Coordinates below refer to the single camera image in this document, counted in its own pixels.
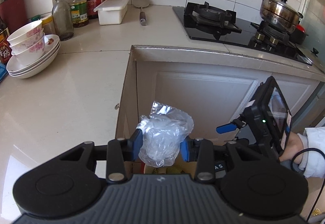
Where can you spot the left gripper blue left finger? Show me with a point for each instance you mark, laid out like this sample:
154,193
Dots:
118,152

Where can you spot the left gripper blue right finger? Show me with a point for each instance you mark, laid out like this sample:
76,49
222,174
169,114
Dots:
200,151

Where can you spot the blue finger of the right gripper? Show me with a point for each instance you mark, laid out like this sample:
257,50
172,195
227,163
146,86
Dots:
229,127

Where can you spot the clear plastic bag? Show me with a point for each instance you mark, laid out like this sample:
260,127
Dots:
163,130

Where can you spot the person's right hand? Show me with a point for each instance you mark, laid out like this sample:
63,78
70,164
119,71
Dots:
294,145

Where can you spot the steel pot with lid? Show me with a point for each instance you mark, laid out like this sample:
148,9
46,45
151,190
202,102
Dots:
280,15

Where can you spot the black gas stove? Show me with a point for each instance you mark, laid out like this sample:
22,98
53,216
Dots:
203,22

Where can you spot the stacked white plates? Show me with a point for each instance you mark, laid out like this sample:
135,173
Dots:
17,70

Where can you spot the floral bowl lower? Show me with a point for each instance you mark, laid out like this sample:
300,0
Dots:
32,54

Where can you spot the floral bowl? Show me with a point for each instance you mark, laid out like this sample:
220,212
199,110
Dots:
25,32
32,54

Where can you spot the white plastic storage box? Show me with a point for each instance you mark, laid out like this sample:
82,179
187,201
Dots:
111,12

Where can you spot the small yellow lid jar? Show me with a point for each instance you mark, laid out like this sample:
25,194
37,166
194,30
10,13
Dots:
48,25

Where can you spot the dark glass bottle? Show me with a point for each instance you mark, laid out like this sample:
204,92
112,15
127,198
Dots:
62,20

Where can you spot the floral bowl upper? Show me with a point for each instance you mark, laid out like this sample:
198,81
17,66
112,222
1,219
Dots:
25,32

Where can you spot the metal spatula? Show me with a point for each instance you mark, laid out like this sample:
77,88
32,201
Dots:
141,4

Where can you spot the cooking oil bottle green label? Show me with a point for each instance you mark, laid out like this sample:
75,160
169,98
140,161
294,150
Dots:
79,13

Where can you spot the soy sauce bottle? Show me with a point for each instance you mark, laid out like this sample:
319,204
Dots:
5,50

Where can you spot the red knife block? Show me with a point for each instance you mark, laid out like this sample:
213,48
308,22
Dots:
13,12

